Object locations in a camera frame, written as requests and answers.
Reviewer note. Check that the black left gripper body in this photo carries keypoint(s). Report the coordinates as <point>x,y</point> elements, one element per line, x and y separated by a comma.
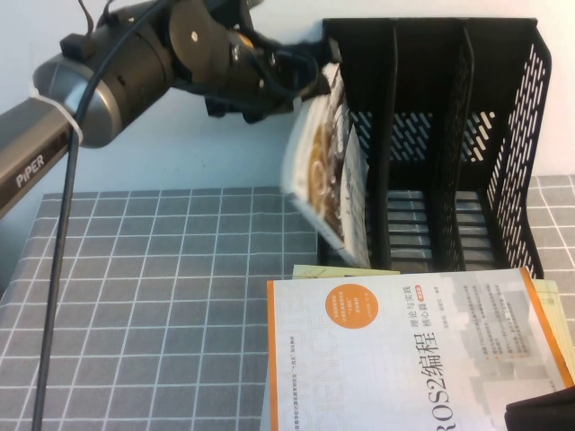
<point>260,72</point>

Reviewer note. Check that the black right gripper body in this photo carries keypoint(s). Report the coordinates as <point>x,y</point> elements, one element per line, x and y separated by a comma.
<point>543,415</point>

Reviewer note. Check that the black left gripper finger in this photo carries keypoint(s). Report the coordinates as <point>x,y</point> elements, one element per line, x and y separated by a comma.
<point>319,48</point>
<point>312,85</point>

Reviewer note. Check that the white book brown swirl cover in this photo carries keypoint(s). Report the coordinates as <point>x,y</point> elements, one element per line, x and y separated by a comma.
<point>323,179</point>

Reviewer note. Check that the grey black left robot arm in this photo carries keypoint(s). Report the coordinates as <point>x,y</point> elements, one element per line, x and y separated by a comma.
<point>126,76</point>

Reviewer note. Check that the yellow-green book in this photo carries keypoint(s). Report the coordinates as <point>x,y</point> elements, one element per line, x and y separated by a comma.
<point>552,314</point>

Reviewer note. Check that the black plastic book stand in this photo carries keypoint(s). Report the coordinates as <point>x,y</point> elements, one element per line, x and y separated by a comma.
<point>427,67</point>

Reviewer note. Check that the white orange ROS2 book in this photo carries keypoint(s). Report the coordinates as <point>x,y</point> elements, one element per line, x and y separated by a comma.
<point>359,359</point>

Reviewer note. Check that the grey checkered tablecloth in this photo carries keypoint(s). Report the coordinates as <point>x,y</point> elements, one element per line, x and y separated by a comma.
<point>157,269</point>

